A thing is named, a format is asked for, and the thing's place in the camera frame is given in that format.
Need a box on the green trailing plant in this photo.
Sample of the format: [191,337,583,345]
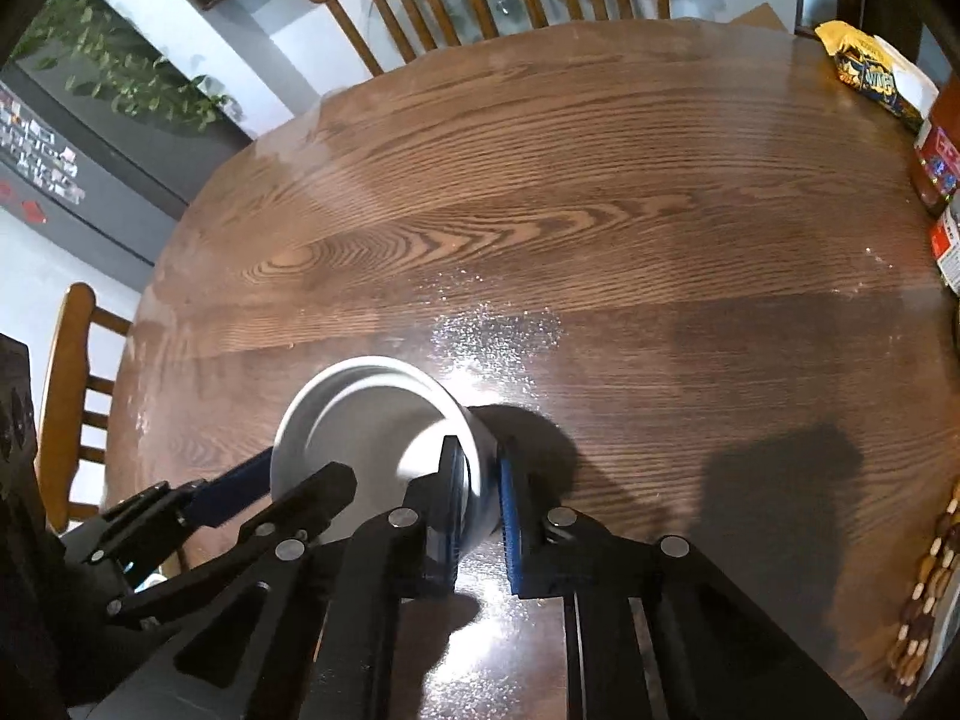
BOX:
[15,0,245,133]

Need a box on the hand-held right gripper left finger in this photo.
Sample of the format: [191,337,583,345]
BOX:
[67,435,472,720]

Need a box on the grey refrigerator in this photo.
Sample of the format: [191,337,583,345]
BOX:
[0,64,256,286]

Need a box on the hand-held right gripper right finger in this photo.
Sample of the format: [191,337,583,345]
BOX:
[497,446,871,720]

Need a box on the cluster of fridge photos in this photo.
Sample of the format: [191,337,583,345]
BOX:
[0,86,85,205]

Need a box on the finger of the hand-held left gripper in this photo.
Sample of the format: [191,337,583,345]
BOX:
[105,461,358,627]
[64,450,275,580]

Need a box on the red sauce jar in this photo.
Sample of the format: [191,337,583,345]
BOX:
[910,79,960,218]

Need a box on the white bowl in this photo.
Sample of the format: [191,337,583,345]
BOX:
[270,355,502,563]

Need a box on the red white label jar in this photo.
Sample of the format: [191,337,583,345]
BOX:
[930,195,960,295]

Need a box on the wooden bead trivet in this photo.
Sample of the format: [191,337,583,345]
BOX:
[885,484,960,702]

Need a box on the yellow snack packet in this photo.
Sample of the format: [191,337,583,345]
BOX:
[815,20,941,134]

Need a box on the brown cardboard box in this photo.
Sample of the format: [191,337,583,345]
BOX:
[724,4,797,35]

